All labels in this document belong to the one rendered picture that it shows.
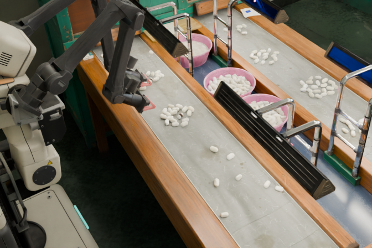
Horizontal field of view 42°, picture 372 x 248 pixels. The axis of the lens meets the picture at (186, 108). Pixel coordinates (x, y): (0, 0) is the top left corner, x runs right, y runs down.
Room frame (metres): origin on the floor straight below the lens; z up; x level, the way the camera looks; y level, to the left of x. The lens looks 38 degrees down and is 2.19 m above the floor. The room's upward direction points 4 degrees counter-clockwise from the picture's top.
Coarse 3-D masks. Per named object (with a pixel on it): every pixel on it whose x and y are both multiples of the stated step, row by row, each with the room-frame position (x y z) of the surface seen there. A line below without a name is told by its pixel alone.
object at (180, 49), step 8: (144, 8) 2.22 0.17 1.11; (144, 16) 2.18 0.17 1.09; (152, 16) 2.13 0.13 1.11; (144, 24) 2.14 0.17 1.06; (152, 24) 2.09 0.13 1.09; (160, 24) 2.04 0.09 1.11; (152, 32) 2.06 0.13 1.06; (160, 32) 2.01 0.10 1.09; (168, 32) 1.96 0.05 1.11; (160, 40) 1.98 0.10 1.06; (168, 40) 1.93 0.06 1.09; (176, 40) 1.89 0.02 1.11; (168, 48) 1.90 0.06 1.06; (176, 48) 1.86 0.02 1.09; (184, 48) 1.87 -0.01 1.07; (176, 56) 1.85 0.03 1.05
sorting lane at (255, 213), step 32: (160, 64) 2.28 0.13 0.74; (160, 96) 1.97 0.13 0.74; (192, 96) 1.95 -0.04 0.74; (160, 128) 1.72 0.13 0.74; (192, 128) 1.71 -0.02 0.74; (224, 128) 1.69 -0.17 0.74; (192, 160) 1.50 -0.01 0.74; (224, 160) 1.48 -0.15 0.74; (224, 192) 1.30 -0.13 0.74; (256, 192) 1.29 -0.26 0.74; (224, 224) 1.14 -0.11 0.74; (256, 224) 1.13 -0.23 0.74; (288, 224) 1.12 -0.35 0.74
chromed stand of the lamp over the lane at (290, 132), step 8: (272, 104) 1.36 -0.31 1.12; (280, 104) 1.36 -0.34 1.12; (288, 104) 1.40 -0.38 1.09; (256, 112) 1.33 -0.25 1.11; (264, 112) 1.33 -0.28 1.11; (288, 112) 1.39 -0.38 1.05; (288, 120) 1.39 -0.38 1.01; (288, 128) 1.39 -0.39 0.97; (296, 128) 1.22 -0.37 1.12; (304, 128) 1.22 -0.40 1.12; (320, 128) 1.25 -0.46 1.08; (288, 136) 1.19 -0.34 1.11; (296, 136) 1.35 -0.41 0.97; (320, 136) 1.25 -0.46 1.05; (304, 144) 1.31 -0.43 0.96; (312, 152) 1.26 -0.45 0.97; (312, 160) 1.25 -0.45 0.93
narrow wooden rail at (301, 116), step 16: (192, 32) 2.67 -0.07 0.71; (208, 32) 2.55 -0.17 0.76; (224, 48) 2.36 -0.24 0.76; (240, 64) 2.18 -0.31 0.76; (256, 80) 2.04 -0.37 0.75; (288, 96) 1.86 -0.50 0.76; (304, 112) 1.73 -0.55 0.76; (320, 144) 1.58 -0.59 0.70; (336, 144) 1.50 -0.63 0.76; (352, 160) 1.41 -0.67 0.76; (368, 160) 1.40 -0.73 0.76; (368, 176) 1.32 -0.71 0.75
